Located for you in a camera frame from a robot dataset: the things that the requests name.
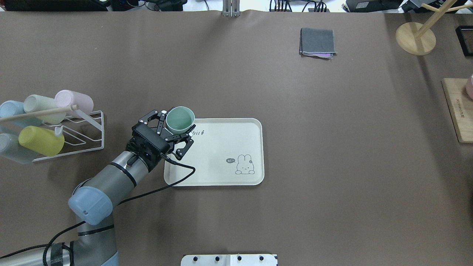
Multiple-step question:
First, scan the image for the grey folded cloth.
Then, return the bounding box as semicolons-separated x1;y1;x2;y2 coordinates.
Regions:
299;27;337;59

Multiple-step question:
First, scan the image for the pink cup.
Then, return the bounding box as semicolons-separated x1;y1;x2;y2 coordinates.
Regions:
54;90;93;115

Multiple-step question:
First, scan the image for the wooden cutting board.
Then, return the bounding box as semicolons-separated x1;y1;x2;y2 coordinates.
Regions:
442;78;473;143

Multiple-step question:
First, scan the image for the cream rabbit tray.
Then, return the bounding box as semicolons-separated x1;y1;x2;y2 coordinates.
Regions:
164;118;265;187

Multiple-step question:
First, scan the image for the white wire cup rack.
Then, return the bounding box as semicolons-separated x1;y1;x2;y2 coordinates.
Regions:
0;105;105;163

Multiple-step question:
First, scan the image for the green cup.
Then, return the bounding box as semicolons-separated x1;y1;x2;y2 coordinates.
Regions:
165;106;195;134

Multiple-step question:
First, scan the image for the yellow cup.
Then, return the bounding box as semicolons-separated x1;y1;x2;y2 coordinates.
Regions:
18;126;65;157

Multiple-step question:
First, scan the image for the wooden stand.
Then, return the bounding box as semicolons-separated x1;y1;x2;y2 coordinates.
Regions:
395;0;473;56

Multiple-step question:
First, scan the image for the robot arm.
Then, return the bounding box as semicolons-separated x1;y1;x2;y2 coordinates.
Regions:
1;106;195;266

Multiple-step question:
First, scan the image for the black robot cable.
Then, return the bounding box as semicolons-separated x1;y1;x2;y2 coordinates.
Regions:
0;153;196;266

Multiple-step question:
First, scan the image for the pink bowl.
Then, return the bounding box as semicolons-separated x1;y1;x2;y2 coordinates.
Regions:
466;74;473;99

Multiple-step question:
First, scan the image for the blue cup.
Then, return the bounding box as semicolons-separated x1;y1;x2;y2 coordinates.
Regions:
0;100;42;128

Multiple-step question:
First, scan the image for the aluminium frame post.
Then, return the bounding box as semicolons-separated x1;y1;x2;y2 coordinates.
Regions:
222;0;241;17

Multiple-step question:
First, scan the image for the grey cup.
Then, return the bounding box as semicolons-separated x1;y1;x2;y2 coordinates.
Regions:
0;133;38;164

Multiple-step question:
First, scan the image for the cream cup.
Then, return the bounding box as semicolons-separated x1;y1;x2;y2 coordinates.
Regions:
23;95;66;125

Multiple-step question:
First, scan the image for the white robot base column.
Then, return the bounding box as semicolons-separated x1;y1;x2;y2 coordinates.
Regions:
180;254;279;266

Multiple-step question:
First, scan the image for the dark brown tray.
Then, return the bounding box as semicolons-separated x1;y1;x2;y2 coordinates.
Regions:
455;25;473;56

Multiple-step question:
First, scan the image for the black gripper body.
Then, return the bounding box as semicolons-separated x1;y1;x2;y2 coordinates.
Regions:
126;123;171;172

